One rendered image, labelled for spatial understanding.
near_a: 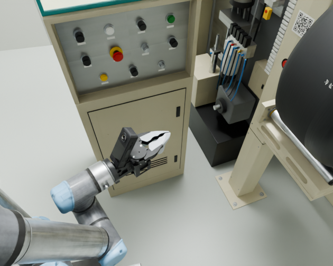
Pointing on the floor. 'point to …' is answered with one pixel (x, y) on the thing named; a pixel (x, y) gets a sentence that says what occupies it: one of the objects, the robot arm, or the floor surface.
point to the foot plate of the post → (259, 194)
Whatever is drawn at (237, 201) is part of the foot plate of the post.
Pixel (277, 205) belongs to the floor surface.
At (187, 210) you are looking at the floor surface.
